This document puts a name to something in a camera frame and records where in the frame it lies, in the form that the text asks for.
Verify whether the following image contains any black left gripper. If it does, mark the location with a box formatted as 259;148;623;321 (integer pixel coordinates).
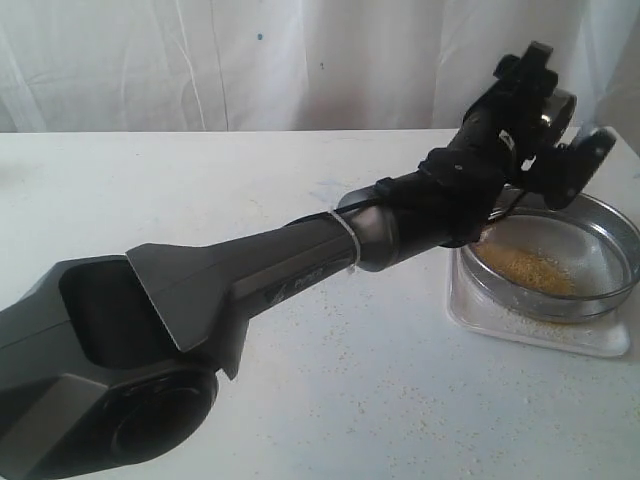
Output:
462;42;558;173

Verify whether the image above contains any stainless steel cup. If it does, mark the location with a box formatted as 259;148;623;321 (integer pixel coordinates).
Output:
541;88;577;146

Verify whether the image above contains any round steel sieve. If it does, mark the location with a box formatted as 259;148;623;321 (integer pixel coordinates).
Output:
460;194;639;322

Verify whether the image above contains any yellow grain powder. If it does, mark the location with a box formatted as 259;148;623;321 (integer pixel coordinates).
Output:
465;242;590;324

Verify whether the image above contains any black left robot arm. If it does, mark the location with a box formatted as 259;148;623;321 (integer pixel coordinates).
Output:
1;42;558;479

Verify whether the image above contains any white square plastic tray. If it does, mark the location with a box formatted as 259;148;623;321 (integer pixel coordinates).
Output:
447;250;631;358

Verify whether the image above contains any white backdrop curtain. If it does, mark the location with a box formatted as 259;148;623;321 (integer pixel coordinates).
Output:
1;1;639;133

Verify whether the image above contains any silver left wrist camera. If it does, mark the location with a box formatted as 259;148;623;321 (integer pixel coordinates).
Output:
525;127;616;210

